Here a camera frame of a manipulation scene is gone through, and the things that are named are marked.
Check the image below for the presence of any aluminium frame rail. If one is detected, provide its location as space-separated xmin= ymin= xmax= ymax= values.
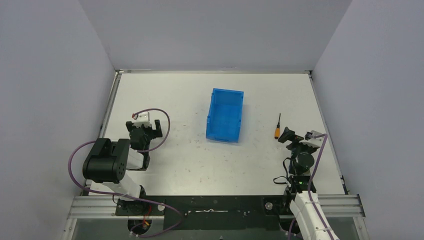
xmin=67 ymin=195 xmax=366 ymax=220

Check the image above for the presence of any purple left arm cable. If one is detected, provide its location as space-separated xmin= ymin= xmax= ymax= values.
xmin=67 ymin=108 xmax=185 ymax=239

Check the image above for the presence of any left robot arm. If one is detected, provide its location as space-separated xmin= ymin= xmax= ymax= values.
xmin=82 ymin=119 xmax=163 ymax=216

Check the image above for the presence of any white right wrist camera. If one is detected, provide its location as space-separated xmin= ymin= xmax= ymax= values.
xmin=300 ymin=130 xmax=325 ymax=149

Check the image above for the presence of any blue plastic bin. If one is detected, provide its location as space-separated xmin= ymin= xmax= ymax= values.
xmin=205 ymin=88 xmax=244 ymax=143

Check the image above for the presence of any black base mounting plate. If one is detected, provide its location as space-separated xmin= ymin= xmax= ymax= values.
xmin=115 ymin=195 xmax=294 ymax=232

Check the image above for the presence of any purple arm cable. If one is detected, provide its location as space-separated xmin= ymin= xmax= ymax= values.
xmin=67 ymin=108 xmax=185 ymax=239
xmin=287 ymin=132 xmax=336 ymax=240

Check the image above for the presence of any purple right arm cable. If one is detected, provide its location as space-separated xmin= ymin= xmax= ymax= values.
xmin=287 ymin=132 xmax=336 ymax=240

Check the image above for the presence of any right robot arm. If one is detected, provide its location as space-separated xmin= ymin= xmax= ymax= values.
xmin=277 ymin=127 xmax=339 ymax=240

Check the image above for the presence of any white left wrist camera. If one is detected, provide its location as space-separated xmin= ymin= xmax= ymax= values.
xmin=131 ymin=111 xmax=152 ymax=128

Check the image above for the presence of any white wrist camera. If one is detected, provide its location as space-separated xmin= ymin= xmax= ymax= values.
xmin=131 ymin=111 xmax=152 ymax=128
xmin=300 ymin=130 xmax=325 ymax=149

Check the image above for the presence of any orange handled screwdriver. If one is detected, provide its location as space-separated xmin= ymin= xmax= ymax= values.
xmin=274 ymin=113 xmax=281 ymax=140

